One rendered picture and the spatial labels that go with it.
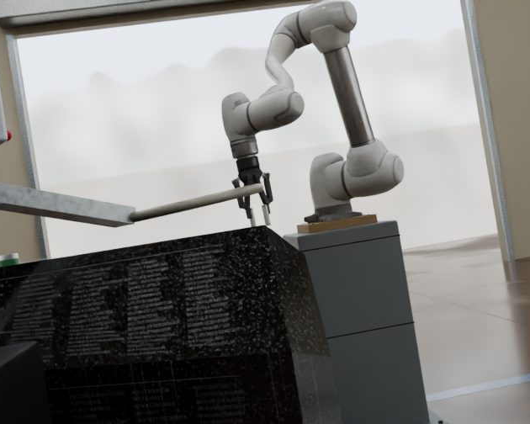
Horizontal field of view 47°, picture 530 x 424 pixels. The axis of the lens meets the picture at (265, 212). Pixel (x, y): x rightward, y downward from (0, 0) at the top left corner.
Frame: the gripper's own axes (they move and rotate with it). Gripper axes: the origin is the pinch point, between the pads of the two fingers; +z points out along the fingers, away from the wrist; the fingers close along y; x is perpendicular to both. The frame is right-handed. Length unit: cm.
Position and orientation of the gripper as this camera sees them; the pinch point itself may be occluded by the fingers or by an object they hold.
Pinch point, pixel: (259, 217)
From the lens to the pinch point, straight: 203.2
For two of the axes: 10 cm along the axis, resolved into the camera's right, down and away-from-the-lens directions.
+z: 2.1, 9.8, 0.3
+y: -8.9, 2.0, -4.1
